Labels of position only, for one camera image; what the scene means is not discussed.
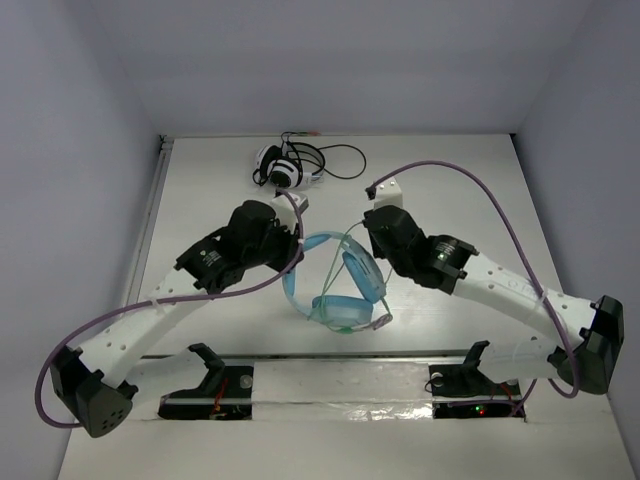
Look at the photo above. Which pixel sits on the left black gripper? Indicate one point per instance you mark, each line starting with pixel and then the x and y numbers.
pixel 282 248

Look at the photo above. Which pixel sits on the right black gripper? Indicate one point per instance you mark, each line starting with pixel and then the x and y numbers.
pixel 378 251

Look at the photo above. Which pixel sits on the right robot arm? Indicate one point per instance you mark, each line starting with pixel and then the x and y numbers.
pixel 578 341

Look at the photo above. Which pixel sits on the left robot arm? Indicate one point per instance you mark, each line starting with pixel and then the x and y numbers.
pixel 92 368

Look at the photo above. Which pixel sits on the black white headphones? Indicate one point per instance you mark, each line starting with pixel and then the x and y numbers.
pixel 292 165

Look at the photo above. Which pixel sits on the silver taped base cover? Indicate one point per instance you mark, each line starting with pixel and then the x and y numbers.
pixel 340 390

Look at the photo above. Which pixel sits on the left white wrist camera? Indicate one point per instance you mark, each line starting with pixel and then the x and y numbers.
pixel 284 208

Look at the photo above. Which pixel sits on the metal rail left edge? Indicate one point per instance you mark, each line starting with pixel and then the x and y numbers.
pixel 135 274

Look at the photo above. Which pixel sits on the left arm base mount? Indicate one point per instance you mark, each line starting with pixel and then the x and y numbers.
pixel 223 394

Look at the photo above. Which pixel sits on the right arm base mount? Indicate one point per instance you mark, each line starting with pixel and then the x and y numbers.
pixel 461 391

